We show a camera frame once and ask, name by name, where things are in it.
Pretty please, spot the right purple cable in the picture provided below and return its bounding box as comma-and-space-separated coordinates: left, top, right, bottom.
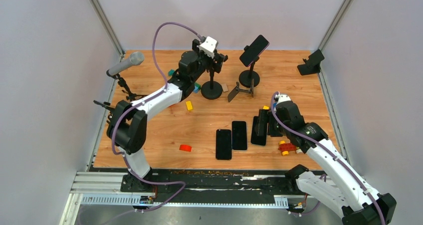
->
270, 91, 387, 225

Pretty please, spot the black round pole stand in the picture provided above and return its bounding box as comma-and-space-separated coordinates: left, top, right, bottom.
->
239, 57, 260, 88

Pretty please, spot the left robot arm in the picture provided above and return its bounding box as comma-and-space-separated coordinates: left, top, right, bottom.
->
107, 36, 228, 192

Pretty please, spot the purple-edged phone on pole stand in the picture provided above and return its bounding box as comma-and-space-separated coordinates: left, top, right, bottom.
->
239, 34, 269, 67

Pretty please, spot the orange red block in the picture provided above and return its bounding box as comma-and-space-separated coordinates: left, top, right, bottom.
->
179, 144, 192, 152

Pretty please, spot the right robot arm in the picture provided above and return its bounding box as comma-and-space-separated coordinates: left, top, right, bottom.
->
266, 93, 397, 225

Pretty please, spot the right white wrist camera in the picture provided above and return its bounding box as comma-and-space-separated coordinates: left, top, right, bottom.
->
271, 92, 291, 107

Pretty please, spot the blue green lego brick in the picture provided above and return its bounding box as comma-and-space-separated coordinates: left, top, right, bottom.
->
194, 83, 201, 93

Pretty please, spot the grey microphone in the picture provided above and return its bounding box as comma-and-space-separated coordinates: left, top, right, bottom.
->
106, 51, 145, 77

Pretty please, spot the teal triangular block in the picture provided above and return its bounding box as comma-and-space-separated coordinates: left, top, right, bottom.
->
168, 69, 175, 76

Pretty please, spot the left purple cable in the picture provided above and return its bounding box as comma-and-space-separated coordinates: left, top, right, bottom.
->
79, 21, 204, 225

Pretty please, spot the beige wooden block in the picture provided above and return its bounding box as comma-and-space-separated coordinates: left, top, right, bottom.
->
221, 83, 228, 92

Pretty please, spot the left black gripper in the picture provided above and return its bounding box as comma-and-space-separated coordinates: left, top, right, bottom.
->
192, 40, 226, 83

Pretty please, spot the black desk phone stand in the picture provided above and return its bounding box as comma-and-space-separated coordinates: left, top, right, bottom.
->
297, 49, 325, 76

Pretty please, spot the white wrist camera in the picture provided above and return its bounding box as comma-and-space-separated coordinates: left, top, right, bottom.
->
199, 36, 218, 58
271, 92, 291, 107

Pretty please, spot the purple cable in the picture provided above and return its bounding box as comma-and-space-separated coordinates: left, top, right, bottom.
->
270, 91, 387, 225
79, 21, 204, 225

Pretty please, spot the black phone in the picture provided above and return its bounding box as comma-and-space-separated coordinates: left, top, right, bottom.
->
232, 121, 247, 151
250, 116, 267, 146
215, 129, 232, 160

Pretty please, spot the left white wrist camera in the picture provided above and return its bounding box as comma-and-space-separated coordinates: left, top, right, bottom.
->
199, 36, 218, 58

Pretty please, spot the yellow wooden block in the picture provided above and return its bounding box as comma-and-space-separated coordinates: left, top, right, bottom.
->
186, 101, 193, 111

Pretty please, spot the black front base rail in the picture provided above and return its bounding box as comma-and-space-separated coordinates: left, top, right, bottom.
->
89, 165, 318, 206

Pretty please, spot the black stand of phone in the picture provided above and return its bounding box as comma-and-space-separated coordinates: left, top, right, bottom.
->
201, 53, 228, 100

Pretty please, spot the red lego toy car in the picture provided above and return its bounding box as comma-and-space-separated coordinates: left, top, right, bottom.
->
278, 140, 303, 156

